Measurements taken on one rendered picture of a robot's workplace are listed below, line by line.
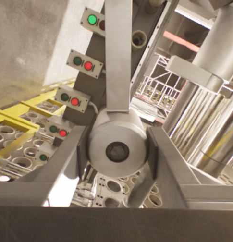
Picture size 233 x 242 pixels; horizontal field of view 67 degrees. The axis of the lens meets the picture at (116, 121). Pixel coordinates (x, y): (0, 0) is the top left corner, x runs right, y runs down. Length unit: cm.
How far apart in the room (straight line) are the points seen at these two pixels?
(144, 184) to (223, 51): 95
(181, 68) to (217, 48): 21
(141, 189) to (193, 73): 85
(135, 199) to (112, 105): 129
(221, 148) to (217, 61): 47
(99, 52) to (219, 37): 65
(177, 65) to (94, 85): 46
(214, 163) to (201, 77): 46
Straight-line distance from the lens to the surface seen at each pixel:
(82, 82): 91
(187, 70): 106
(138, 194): 139
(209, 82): 113
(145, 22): 94
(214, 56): 113
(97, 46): 90
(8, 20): 160
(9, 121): 173
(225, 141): 91
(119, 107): 15
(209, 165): 94
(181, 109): 117
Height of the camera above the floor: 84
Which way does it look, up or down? 6 degrees up
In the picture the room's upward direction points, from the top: 113 degrees clockwise
